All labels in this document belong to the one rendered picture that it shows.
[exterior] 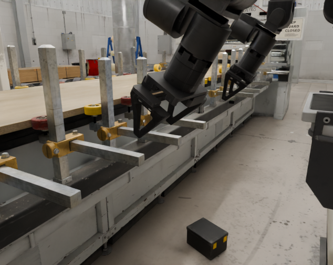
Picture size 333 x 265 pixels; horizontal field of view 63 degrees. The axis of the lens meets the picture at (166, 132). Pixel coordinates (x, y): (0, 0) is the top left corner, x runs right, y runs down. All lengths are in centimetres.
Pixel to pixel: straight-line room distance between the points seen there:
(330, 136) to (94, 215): 131
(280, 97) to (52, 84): 435
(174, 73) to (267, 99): 472
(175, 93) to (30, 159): 85
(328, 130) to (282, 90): 445
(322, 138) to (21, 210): 77
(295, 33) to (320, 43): 635
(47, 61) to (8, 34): 842
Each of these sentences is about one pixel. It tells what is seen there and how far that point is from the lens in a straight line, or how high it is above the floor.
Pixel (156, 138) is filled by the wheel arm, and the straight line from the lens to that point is 104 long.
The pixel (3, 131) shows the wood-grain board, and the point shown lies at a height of 88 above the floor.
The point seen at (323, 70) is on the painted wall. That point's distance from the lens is 1120.
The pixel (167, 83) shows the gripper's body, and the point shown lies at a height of 109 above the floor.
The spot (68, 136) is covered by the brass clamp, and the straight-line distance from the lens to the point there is 98.
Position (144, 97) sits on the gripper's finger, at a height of 107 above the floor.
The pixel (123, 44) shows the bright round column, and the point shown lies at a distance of 625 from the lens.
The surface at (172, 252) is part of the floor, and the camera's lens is 175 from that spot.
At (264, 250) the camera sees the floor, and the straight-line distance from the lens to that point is 185.
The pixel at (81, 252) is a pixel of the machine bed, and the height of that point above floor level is 16.
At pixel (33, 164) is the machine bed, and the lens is 118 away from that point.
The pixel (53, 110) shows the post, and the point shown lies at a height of 96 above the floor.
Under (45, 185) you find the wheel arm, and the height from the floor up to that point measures 84.
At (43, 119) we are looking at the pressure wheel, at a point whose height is 91.
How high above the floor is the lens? 114
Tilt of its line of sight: 17 degrees down
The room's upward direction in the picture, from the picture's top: straight up
